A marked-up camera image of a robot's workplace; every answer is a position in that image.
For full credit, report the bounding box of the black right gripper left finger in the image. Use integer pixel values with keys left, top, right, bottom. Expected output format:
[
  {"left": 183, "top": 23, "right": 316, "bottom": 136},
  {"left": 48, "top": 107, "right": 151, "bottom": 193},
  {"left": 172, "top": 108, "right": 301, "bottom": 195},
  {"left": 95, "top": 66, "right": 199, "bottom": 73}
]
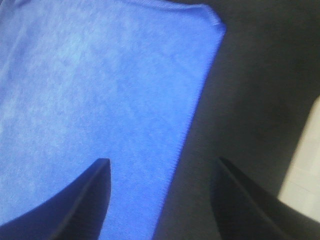
[{"left": 0, "top": 158, "right": 111, "bottom": 240}]

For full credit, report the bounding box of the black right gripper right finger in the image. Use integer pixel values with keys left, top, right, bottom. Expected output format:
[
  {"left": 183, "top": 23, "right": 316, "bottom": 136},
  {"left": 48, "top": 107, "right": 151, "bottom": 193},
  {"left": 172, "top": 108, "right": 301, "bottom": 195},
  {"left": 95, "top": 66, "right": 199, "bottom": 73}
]
[{"left": 210, "top": 157, "right": 320, "bottom": 240}]

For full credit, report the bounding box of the blue microfibre towel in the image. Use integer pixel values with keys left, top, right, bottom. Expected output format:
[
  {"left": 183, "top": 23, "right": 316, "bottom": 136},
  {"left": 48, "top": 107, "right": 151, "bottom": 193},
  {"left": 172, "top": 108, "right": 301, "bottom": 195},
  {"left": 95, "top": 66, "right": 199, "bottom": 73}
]
[{"left": 0, "top": 0, "right": 226, "bottom": 240}]

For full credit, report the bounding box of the black table cloth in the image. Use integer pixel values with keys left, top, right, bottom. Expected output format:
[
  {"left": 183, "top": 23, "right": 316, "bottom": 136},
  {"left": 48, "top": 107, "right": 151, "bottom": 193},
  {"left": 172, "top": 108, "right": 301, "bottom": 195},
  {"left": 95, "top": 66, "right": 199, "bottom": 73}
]
[{"left": 152, "top": 0, "right": 320, "bottom": 240}]

